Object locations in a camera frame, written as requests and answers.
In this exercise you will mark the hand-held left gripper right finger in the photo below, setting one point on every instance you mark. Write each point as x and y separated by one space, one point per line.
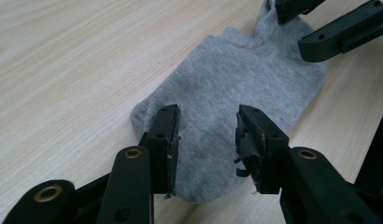
267 155

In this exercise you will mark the grey ankle sock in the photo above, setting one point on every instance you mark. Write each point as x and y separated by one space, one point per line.
227 77

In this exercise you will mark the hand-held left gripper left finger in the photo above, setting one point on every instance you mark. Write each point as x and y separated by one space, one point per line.
164 149

